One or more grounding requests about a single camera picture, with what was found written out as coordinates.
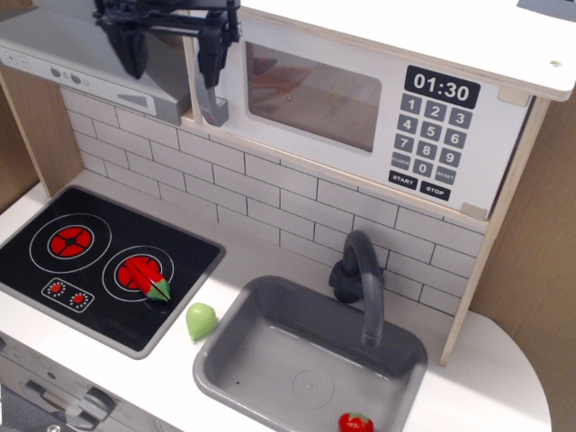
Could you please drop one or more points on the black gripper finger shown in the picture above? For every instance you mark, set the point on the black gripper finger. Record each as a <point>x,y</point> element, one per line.
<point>129,45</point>
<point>213,45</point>

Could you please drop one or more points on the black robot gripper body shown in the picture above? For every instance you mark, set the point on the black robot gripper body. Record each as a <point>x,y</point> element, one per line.
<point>182,18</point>

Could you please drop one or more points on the grey microwave door handle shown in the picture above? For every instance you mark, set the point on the grey microwave door handle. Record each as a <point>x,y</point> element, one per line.
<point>214,110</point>

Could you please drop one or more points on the white toy microwave door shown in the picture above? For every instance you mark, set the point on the white toy microwave door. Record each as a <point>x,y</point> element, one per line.
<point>383,116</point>

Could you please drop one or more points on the white wooden microwave cabinet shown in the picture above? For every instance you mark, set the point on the white wooden microwave cabinet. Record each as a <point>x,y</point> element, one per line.
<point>528,46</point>

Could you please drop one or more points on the grey toy range hood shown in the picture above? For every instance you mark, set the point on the grey toy range hood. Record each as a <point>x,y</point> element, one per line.
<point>59,41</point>

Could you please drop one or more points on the black toy stove top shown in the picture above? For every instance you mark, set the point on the black toy stove top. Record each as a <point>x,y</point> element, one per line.
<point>68,262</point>

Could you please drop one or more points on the red toy chili pepper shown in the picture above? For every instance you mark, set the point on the red toy chili pepper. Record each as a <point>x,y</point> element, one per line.
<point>148,279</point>

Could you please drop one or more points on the green toy pear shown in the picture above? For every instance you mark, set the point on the green toy pear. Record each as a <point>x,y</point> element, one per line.
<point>201,321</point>

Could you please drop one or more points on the dark grey toy faucet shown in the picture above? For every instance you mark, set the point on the dark grey toy faucet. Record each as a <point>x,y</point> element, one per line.
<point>357,276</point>

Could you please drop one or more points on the grey toy sink basin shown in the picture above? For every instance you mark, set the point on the grey toy sink basin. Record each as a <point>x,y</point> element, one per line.
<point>293,359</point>

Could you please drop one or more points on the red toy strawberry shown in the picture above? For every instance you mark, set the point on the red toy strawberry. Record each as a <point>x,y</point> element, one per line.
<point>355,422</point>

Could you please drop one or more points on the grey toy oven handle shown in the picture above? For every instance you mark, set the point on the grey toy oven handle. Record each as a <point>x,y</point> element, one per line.
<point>84,414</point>

